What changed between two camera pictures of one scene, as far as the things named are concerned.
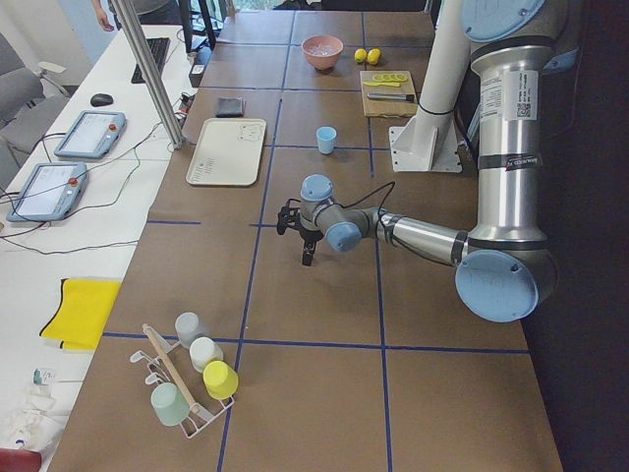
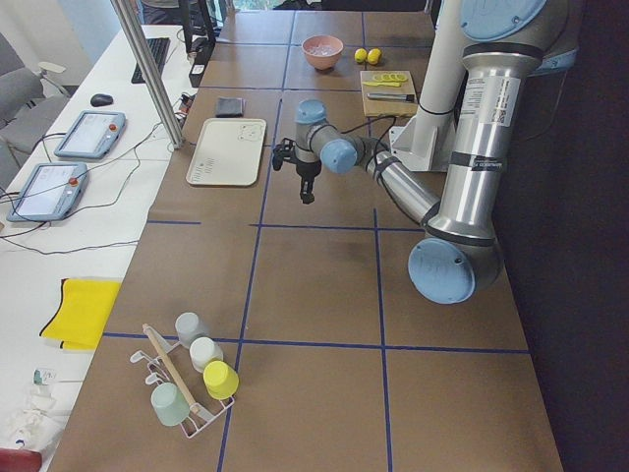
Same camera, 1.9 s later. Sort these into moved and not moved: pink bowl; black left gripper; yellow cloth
Moved: black left gripper
Not moved: yellow cloth; pink bowl
